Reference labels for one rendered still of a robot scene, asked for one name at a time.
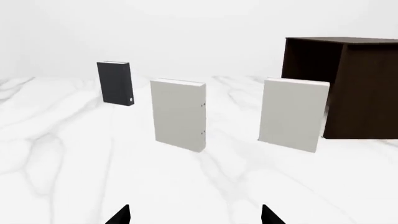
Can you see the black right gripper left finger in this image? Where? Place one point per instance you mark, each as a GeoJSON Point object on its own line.
{"type": "Point", "coordinates": [122, 217]}

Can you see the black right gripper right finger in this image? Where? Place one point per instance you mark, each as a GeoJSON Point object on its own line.
{"type": "Point", "coordinates": [270, 217]}

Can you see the plain light grey book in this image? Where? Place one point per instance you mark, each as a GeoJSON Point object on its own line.
{"type": "Point", "coordinates": [290, 114]}

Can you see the light grey book with dots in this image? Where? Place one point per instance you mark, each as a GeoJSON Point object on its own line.
{"type": "Point", "coordinates": [177, 114]}

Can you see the dark grey book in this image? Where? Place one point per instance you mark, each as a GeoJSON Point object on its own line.
{"type": "Point", "coordinates": [115, 82]}

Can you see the dark brown wooden shelf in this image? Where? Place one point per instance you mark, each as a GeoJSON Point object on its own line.
{"type": "Point", "coordinates": [360, 88]}

